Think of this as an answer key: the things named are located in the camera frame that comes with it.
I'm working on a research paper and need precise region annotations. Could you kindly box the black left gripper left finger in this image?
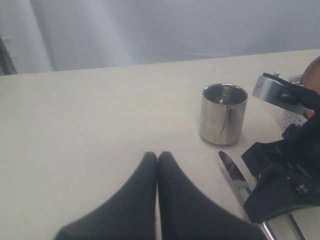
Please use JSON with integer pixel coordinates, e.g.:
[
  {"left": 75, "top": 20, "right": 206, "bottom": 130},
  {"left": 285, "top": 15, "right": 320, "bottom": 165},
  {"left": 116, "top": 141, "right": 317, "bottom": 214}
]
[{"left": 55, "top": 152, "right": 158, "bottom": 240}]

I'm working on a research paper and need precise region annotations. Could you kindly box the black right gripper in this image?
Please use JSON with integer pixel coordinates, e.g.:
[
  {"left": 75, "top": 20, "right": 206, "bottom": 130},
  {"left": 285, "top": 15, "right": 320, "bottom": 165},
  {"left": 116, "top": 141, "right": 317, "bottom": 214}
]
[{"left": 241, "top": 113, "right": 320, "bottom": 223}]

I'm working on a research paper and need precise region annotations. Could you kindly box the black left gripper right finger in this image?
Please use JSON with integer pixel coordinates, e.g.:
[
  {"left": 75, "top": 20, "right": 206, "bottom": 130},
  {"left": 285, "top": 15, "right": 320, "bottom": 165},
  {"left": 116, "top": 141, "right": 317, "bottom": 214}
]
[{"left": 157, "top": 151, "right": 265, "bottom": 240}]

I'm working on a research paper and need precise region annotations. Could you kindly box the white plastic woven basket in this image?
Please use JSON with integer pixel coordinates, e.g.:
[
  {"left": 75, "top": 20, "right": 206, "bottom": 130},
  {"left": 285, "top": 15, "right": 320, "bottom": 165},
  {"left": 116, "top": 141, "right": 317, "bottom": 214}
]
[{"left": 279, "top": 74, "right": 308, "bottom": 132}]

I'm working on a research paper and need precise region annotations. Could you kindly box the silver table knife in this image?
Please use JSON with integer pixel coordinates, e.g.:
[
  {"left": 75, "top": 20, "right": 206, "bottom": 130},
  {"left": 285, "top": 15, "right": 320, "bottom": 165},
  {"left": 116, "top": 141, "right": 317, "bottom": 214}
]
[{"left": 218, "top": 150, "right": 278, "bottom": 240}]

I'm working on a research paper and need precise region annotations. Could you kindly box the silver metal fork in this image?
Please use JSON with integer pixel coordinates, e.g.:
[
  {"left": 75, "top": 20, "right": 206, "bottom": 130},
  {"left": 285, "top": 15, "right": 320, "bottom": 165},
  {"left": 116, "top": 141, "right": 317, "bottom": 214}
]
[{"left": 287, "top": 213, "right": 307, "bottom": 240}]

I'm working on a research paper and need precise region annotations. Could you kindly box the stainless steel cup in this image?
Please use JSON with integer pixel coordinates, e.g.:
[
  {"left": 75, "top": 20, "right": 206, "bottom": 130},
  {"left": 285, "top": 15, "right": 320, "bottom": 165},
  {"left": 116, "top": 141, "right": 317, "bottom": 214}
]
[{"left": 199, "top": 83, "right": 248, "bottom": 146}]

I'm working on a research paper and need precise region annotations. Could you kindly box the brown wooden plate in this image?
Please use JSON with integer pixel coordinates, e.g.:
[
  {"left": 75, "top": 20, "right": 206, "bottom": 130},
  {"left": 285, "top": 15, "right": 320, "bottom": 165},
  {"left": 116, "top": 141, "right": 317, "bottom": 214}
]
[{"left": 301, "top": 56, "right": 320, "bottom": 118}]

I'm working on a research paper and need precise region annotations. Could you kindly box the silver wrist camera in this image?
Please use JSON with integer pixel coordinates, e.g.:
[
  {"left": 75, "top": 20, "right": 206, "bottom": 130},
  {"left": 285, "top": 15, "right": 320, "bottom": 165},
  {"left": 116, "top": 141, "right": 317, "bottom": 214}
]
[{"left": 252, "top": 73, "right": 320, "bottom": 115}]

